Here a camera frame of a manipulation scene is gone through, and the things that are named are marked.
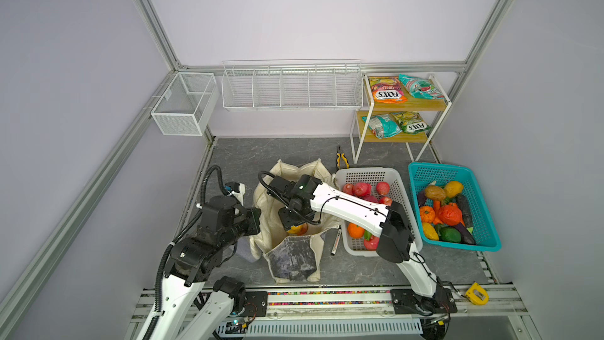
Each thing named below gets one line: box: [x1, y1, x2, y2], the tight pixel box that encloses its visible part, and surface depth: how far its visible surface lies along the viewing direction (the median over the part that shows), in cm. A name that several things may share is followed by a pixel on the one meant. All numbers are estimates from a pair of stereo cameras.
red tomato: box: [437, 202, 463, 226], surface depth 85 cm
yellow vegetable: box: [422, 221, 440, 241], surface depth 86 cm
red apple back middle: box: [352, 181, 372, 197], surface depth 93 cm
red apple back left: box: [342, 183, 355, 196], surface depth 98 cm
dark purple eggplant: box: [453, 222, 476, 245], surface depth 85 cm
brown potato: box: [424, 184, 446, 202], surface depth 93 cm
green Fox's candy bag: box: [390, 110, 432, 135], surface depth 103 cm
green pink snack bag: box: [397, 73, 445, 100], surface depth 88 cm
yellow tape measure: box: [465, 281, 490, 306], surface depth 75 cm
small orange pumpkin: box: [419, 205, 436, 224], surface depth 89 cm
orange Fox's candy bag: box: [368, 76, 408, 104], surface depth 88 cm
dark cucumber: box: [456, 193, 473, 229], surface depth 91 cm
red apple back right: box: [375, 181, 391, 196], surface depth 98 cm
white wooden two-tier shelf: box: [349, 73, 453, 165], surface depth 101 cm
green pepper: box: [435, 225, 462, 244], surface depth 84 cm
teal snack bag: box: [361, 113, 403, 140], surface depth 101 cm
